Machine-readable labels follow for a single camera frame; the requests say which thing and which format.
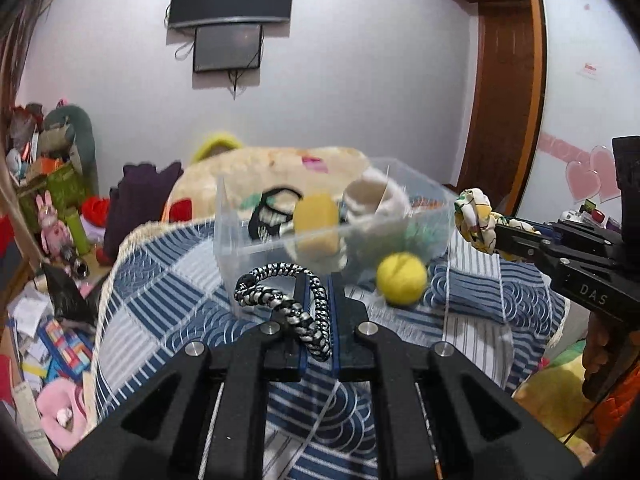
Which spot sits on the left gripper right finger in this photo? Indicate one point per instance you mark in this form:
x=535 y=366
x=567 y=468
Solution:
x=436 y=414

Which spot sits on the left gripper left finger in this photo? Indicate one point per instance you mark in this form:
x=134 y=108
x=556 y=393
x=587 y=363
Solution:
x=201 y=416

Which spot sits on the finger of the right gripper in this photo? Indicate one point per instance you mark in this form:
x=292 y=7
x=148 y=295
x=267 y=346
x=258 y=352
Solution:
x=533 y=251
x=545 y=227

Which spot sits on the yellow patterned fabric scrunchie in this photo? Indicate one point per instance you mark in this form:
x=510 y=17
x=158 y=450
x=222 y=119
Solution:
x=476 y=221

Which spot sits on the brown wooden door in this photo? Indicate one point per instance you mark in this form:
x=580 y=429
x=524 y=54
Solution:
x=507 y=100

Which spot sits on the yellow felt ball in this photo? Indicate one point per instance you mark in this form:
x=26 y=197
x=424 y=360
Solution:
x=401 y=278

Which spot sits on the blue white patterned tablecloth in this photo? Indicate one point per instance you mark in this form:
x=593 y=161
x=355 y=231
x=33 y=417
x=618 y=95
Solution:
x=166 y=290

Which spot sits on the clear plastic storage bin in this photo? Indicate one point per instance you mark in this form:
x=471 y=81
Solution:
x=363 y=245

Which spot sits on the pink plush slipper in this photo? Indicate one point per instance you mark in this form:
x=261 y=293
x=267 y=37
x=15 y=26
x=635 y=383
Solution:
x=64 y=415

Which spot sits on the black headband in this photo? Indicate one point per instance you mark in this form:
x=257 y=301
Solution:
x=268 y=219

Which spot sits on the yellow sponge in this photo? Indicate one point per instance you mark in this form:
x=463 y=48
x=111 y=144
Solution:
x=316 y=218

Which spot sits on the dark purple cloth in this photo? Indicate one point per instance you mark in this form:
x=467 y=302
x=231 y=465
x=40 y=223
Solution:
x=139 y=198

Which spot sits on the beige plush cushion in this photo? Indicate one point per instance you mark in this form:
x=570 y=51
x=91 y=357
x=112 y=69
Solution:
x=250 y=171

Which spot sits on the pink rabbit toy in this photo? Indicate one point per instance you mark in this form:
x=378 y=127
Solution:
x=56 y=239

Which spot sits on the green cardboard box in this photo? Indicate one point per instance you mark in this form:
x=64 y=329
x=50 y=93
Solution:
x=67 y=189

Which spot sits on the yellow plush toy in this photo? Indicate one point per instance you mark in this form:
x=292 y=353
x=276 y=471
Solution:
x=216 y=144

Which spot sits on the red box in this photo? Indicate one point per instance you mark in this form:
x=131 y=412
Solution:
x=6 y=234

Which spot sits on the grey green plush toy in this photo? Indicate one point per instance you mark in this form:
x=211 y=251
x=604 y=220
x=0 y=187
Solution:
x=67 y=133

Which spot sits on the small wall monitor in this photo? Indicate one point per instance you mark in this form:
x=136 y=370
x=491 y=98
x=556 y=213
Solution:
x=218 y=48

